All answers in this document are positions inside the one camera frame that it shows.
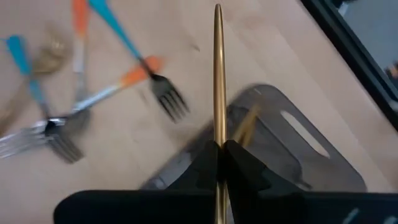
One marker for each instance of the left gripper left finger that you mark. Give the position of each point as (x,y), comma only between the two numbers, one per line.
(140,208)

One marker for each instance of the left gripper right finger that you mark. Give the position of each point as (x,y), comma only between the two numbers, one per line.
(311,208)

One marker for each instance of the grey translucent plastic bin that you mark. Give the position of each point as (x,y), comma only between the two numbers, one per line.
(342,177)

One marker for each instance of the black aluminium table frame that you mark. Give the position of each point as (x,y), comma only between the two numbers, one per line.
(357,62)

